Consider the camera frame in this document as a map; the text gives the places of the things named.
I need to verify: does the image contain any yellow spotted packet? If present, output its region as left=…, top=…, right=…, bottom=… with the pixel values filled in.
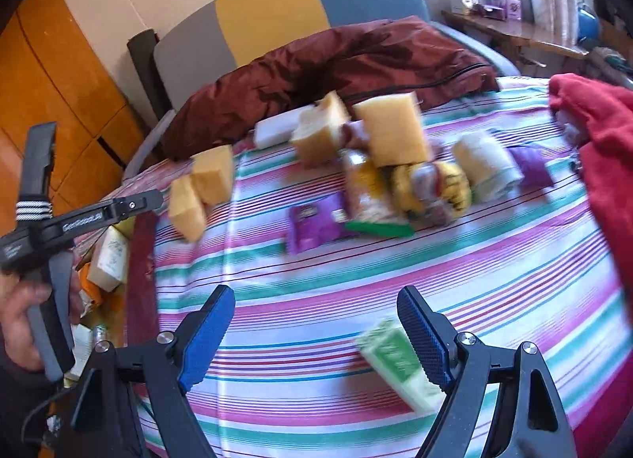
left=392, top=160, right=472, bottom=227

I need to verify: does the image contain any large yellow sponge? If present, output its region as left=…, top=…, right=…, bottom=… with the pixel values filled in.
left=353, top=91, right=430, bottom=168

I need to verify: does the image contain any striped bedsheet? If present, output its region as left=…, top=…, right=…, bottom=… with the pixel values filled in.
left=89, top=76, right=633, bottom=458

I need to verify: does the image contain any wooden side desk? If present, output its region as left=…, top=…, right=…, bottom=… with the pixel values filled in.
left=442, top=9, right=590, bottom=68

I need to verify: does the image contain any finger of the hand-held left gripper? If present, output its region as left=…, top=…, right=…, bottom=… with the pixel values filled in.
left=101, top=189, right=164, bottom=227

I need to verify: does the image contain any blue round container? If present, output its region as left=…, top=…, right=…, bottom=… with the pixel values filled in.
left=575, top=3, right=602, bottom=44

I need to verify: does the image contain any purple snack packet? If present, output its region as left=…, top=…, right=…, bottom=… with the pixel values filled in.
left=508, top=146, right=553, bottom=190
left=288, top=192, right=351, bottom=255

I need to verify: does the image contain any orange packet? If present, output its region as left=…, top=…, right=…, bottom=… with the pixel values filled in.
left=78, top=263, right=106, bottom=303

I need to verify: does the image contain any white printed carton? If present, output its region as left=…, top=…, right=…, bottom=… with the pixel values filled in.
left=88, top=225, right=130, bottom=291

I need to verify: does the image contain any small yellow sponge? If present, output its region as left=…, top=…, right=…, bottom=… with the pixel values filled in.
left=169, top=175, right=207, bottom=242

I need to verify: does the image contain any green flat packet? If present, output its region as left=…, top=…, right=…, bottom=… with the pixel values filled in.
left=345, top=219, right=415, bottom=238

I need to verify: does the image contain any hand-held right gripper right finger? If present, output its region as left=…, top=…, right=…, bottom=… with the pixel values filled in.
left=397, top=285, right=574, bottom=458

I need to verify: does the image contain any orange wooden wardrobe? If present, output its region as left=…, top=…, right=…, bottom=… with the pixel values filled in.
left=0, top=0, right=149, bottom=251

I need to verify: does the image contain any person's left hand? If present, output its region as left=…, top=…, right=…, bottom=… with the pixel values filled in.
left=0, top=271, right=46, bottom=373

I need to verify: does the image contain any red cloth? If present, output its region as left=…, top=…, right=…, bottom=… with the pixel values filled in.
left=548, top=73, right=633, bottom=263

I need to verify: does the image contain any maroon padded jacket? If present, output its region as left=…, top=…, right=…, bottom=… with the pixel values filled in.
left=162, top=15, right=500, bottom=161

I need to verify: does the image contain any yellow sponge block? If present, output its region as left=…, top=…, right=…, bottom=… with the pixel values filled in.
left=291, top=91, right=351, bottom=168
left=191, top=144, right=235, bottom=205

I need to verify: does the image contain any white rolled towel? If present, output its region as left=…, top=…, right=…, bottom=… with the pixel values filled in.
left=454, top=133, right=523, bottom=203

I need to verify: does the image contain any maroon storage box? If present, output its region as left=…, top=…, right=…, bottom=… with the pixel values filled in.
left=74, top=213, right=160, bottom=380

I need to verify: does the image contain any grey yellow blue headboard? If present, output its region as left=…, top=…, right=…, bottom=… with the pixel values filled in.
left=151, top=0, right=521, bottom=115

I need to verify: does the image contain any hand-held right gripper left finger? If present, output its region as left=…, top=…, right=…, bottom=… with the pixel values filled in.
left=69, top=284, right=236, bottom=458

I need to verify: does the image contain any purple box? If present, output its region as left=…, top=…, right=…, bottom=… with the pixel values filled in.
left=496, top=0, right=523, bottom=22

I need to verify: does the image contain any clear cereal packet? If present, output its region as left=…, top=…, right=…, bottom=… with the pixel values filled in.
left=340, top=148, right=398, bottom=222

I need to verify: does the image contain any green white tissue pack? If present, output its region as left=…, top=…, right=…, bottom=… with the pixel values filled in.
left=355, top=318, right=444, bottom=413

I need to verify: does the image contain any white packet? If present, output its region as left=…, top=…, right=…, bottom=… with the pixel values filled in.
left=254, top=109, right=301, bottom=149

